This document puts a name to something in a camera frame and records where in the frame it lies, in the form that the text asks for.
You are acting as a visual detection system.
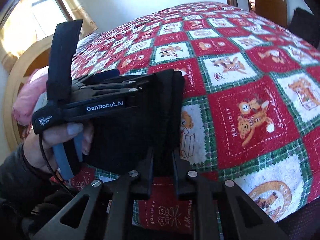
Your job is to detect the black cable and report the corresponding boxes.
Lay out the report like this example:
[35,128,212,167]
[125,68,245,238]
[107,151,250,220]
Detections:
[39,132,75,198]

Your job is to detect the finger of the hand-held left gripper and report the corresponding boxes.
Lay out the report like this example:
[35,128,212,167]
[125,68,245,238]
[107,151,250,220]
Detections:
[72,74,157,98]
[80,69,120,83]

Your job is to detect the dark cloth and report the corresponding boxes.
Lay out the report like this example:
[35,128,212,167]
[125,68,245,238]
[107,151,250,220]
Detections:
[287,7,320,48]

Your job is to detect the wooden arched headboard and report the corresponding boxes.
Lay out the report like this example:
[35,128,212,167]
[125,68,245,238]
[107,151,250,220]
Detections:
[4,34,54,150]

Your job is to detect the yellow curtain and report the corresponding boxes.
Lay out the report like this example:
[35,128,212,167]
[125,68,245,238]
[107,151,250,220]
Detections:
[54,0,99,38]

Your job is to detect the person's left forearm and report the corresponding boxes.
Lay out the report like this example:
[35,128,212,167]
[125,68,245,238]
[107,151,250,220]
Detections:
[0,142,60,200]

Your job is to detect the grey pillow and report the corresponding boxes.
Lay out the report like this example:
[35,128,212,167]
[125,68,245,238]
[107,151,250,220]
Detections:
[74,32,100,58]

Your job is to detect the brown wooden door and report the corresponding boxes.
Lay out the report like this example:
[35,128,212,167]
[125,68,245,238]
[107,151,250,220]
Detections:
[244,0,288,28]

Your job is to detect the pink pillow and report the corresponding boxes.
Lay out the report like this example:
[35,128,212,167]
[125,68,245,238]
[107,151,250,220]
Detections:
[12,66,50,130]

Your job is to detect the person's left hand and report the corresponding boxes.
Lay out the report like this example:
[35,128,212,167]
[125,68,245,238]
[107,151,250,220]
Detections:
[23,122,93,174]

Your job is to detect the red checked printed blanket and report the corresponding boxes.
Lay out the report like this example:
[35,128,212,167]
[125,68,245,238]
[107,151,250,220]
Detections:
[50,1,320,235]

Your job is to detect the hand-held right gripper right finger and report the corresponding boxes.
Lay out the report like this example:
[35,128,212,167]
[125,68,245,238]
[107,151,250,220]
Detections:
[171,149,288,240]

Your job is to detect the window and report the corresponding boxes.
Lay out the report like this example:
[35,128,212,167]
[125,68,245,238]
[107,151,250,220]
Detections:
[0,0,69,58]

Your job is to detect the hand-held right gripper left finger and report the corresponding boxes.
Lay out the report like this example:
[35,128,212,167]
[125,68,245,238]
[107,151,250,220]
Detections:
[31,148,154,240]

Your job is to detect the black pants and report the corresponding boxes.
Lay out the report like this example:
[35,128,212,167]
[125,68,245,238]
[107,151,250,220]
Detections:
[80,69,186,180]

